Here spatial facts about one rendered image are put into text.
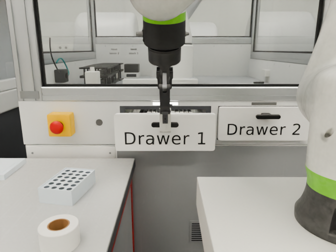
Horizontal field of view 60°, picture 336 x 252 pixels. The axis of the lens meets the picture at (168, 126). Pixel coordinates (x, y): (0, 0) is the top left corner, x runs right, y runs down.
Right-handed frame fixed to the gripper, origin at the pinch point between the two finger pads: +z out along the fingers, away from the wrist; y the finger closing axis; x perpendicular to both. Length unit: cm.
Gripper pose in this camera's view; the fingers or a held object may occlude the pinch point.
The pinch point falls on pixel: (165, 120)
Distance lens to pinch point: 77.1
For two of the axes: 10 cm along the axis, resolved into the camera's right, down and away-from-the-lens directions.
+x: 10.0, 0.0, 0.0
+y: 0.0, 5.7, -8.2
